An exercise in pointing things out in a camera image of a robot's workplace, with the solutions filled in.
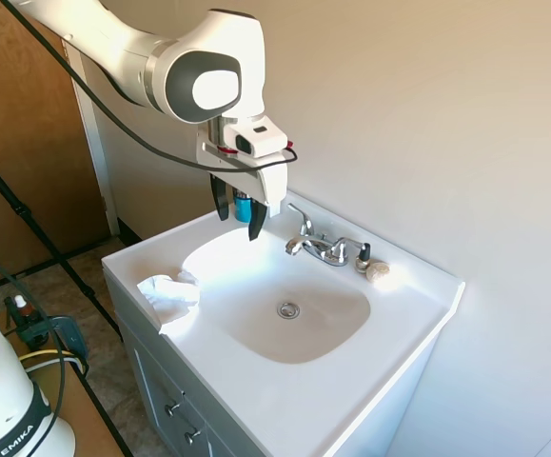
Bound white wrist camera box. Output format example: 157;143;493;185
222;115;289;158

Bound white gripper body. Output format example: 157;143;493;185
196;140;288;219

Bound small nail polish bottle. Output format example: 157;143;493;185
354;242;372;275

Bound metal sink drain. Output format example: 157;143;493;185
276;300;302;320

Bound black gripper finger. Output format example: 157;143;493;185
246;199;268;243
209;174;231;222

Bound brown wooden door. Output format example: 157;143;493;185
0;0;112;288

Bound beige seashell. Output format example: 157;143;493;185
367;261;392;284

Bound black tripod stand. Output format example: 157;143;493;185
0;137;124;337

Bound yellow cable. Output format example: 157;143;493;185
20;348;89;377

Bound white sink countertop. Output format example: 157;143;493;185
101;189;466;457

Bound black base cable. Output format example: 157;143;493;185
0;247;68;423

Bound black table clamp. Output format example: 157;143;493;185
3;297;50;348

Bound white tissue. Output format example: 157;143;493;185
135;268;203;334

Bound white door frame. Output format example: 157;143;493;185
60;40;122;237

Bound blue spray can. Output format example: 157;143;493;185
233;188;254;223

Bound black baseboard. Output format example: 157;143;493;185
114;216;144;247

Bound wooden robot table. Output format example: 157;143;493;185
6;328;134;457

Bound grey vanity cabinet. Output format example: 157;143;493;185
105;273;441;457

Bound dark metal C-clamp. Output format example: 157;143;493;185
46;313;90;362

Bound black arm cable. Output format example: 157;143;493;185
0;0;301;171

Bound chrome two-handle faucet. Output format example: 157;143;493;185
284;203;364;268

